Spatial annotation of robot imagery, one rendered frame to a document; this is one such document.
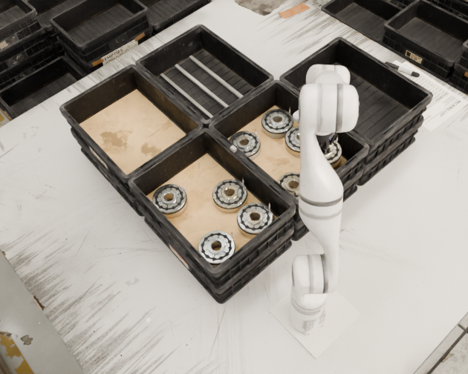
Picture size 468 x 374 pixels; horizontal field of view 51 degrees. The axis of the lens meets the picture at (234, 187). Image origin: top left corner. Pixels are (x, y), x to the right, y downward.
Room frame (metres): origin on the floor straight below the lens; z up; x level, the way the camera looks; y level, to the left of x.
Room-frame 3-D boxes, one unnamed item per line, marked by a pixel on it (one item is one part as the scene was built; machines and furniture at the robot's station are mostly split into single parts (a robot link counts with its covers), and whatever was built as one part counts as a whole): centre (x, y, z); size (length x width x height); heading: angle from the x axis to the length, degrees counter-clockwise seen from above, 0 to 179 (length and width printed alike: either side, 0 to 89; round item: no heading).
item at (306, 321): (0.46, -0.16, 0.79); 0.09 x 0.09 x 0.17; 26
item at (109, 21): (2.11, 0.57, 0.37); 0.40 x 0.30 x 0.45; 127
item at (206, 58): (1.26, 0.06, 0.87); 0.40 x 0.30 x 0.11; 36
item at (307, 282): (0.47, -0.16, 0.95); 0.09 x 0.09 x 0.17; 86
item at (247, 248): (0.76, 0.07, 0.92); 0.40 x 0.30 x 0.02; 36
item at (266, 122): (1.07, -0.16, 0.86); 0.10 x 0.10 x 0.01
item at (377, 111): (1.12, -0.42, 0.87); 0.40 x 0.30 x 0.11; 36
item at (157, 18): (2.34, 0.25, 0.31); 0.40 x 0.30 x 0.34; 127
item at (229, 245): (0.63, 0.07, 0.86); 0.10 x 0.10 x 0.01
